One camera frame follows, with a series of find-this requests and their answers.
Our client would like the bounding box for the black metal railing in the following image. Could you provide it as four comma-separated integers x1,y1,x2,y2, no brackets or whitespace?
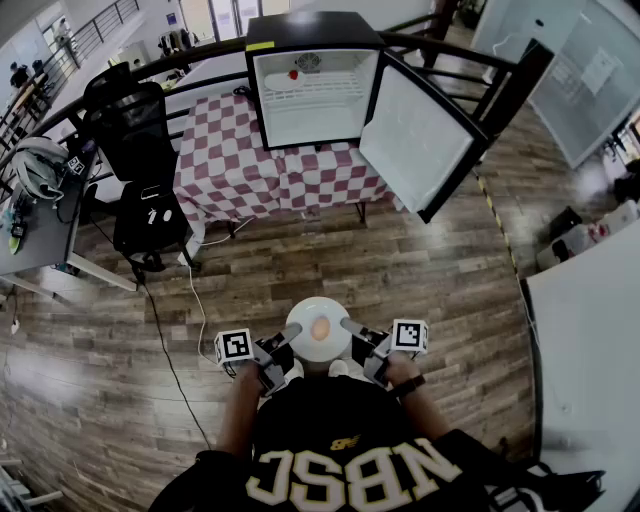
0,29,556,201

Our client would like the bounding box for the person's black jersey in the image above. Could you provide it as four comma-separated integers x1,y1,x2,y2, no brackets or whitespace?
147,374,609,512

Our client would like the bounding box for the clothes rack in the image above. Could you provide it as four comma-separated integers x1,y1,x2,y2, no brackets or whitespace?
159,28,199,51

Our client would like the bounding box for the yellow black hazard tape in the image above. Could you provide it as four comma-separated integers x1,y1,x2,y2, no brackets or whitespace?
474,172,521,276

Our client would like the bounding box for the red white checkered tablecloth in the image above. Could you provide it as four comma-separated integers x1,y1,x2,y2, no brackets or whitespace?
172,92,406,226

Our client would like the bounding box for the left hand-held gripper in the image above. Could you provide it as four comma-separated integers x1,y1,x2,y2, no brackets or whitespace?
213,322,304,399

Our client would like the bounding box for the black office chair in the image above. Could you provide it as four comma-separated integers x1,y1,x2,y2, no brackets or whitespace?
82,62,201,274

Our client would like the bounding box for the white grey helmet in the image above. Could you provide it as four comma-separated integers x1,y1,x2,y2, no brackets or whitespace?
9,137,69,201

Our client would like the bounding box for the person's right forearm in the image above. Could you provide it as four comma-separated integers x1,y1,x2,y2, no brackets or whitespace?
397,384,451,444

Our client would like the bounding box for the black cable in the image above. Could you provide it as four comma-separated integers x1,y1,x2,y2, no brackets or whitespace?
89,214,214,451

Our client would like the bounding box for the white wire rack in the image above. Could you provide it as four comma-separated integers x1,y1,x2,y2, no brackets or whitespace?
259,73,365,105

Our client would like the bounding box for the black mini fridge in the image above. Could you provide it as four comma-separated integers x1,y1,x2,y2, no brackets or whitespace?
244,12,491,225

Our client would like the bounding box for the person's left forearm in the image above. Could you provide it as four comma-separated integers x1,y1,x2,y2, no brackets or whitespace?
215,359,264,454

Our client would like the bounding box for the white table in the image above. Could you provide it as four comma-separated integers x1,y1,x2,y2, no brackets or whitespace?
519,219,640,512

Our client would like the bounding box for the white cable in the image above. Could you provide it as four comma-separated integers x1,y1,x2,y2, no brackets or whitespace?
187,214,256,361

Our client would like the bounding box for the white oval dish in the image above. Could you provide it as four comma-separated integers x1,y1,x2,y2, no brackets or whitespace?
263,72,307,92

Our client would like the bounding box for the frosted glass partition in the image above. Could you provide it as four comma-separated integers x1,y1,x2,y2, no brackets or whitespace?
469,0,640,169

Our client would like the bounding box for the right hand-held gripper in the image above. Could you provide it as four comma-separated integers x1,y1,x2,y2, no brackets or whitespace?
339,316,430,389

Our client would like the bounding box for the black wristwatch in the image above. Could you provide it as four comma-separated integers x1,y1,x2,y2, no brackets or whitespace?
394,374,427,400

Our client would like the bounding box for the black box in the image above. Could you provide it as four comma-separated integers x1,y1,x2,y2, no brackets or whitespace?
549,205,584,236

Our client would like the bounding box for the grey desk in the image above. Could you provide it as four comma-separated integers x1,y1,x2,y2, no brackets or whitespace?
0,149,139,292

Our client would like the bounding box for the person's right hand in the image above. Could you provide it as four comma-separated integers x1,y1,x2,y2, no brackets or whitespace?
387,351,422,389

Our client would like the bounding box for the white storage box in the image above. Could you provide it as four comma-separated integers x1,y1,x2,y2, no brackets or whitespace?
537,234,601,270

